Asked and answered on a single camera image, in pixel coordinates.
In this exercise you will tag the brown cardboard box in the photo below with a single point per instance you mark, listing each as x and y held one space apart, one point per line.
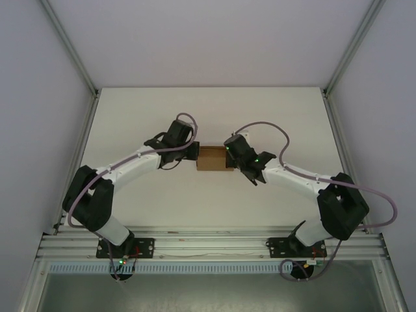
211 159

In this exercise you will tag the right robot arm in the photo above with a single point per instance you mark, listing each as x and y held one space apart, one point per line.
292 178

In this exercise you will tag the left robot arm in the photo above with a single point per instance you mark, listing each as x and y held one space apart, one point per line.
136 165

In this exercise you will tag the grey metal panel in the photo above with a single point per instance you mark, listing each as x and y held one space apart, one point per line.
211 294

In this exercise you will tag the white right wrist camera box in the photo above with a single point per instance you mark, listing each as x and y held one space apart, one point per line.
242 132

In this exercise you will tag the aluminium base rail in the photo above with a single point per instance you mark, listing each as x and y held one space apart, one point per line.
211 243

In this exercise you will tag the aluminium table side rail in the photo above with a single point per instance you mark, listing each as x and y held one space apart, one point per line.
344 156
76 146

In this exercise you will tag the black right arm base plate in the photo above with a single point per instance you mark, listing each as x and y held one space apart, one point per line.
279 247

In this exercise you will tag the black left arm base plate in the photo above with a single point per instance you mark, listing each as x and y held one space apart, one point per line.
146 247

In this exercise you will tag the aluminium frame post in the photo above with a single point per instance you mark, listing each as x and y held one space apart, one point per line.
354 45
70 45

